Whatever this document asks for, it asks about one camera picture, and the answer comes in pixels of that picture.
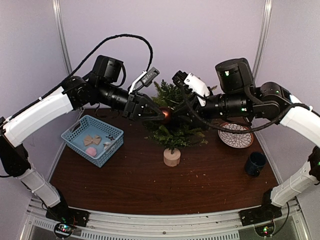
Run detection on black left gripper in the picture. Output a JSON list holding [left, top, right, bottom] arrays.
[[96, 80, 165, 122]]

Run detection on dark red bauble ornament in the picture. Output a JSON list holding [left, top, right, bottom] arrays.
[[159, 106, 172, 125]]

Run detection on small green christmas tree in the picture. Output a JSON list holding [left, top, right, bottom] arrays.
[[142, 80, 208, 150]]

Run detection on white fluffy ornament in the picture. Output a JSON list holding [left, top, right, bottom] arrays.
[[103, 141, 112, 151]]

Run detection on pink pompom ornament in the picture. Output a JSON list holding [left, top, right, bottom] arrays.
[[85, 147, 97, 157]]

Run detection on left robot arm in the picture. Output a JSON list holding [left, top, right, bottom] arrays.
[[0, 55, 166, 222]]

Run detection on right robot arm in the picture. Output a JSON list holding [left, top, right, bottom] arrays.
[[172, 58, 320, 225]]

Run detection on round wooden tree base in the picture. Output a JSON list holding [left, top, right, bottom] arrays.
[[163, 148, 181, 167]]

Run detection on dark berry sprig ornament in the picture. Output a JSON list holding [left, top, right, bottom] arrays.
[[106, 134, 115, 141]]

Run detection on floral patterned ceramic plate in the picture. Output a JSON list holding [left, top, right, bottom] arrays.
[[218, 122, 254, 149]]

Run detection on light blue plastic basket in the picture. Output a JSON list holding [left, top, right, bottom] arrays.
[[61, 115, 124, 168]]

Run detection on beige fabric bow ornament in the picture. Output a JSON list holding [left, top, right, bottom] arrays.
[[83, 135, 102, 147]]

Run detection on dark blue mug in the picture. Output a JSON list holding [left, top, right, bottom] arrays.
[[244, 152, 267, 177]]

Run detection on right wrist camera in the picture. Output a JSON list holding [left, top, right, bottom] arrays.
[[172, 70, 211, 107]]

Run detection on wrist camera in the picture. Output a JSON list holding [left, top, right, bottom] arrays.
[[172, 70, 211, 107], [128, 67, 160, 94]]

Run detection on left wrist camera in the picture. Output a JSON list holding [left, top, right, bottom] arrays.
[[128, 67, 160, 94]]

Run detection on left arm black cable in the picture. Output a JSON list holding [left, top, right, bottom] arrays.
[[37, 34, 154, 101]]

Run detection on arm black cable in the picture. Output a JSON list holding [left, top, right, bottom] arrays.
[[179, 84, 313, 133], [37, 34, 154, 101]]

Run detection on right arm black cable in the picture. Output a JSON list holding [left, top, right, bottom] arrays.
[[179, 84, 313, 133]]

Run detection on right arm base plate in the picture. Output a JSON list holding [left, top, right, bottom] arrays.
[[239, 204, 283, 227]]

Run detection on right aluminium frame post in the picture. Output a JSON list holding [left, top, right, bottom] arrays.
[[252, 0, 273, 80]]

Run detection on aluminium frame post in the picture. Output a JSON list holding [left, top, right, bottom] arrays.
[[52, 0, 73, 75], [252, 0, 273, 80]]

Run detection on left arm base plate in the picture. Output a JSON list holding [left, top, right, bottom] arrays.
[[45, 205, 90, 227]]

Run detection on left aluminium frame post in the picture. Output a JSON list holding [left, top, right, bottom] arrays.
[[52, 0, 73, 75]]

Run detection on aluminium front rail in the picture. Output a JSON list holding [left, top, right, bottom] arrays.
[[26, 197, 305, 240]]

